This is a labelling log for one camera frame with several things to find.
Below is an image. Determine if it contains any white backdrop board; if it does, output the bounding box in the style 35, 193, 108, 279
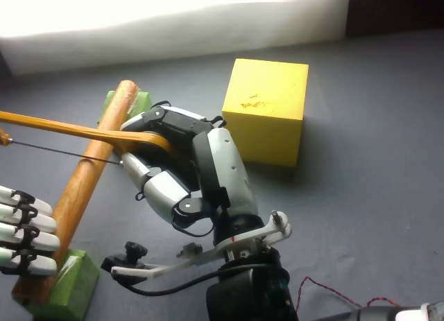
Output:
0, 0, 351, 76

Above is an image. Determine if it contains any yellow hacksaw with black handle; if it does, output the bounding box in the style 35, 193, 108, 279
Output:
0, 110, 178, 166

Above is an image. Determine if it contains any grey table cloth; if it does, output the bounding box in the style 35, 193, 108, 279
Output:
0, 28, 444, 321

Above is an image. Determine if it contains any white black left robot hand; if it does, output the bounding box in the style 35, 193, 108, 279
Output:
0, 185, 62, 277

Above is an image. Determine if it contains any green support block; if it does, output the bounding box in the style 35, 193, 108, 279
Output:
98, 89, 153, 128
20, 248, 101, 321

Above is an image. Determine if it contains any yellow cube block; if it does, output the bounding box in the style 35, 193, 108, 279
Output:
221, 58, 309, 168

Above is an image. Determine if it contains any wooden rod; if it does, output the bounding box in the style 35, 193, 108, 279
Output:
12, 79, 139, 304

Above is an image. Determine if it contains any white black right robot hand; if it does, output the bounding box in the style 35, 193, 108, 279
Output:
119, 100, 260, 238

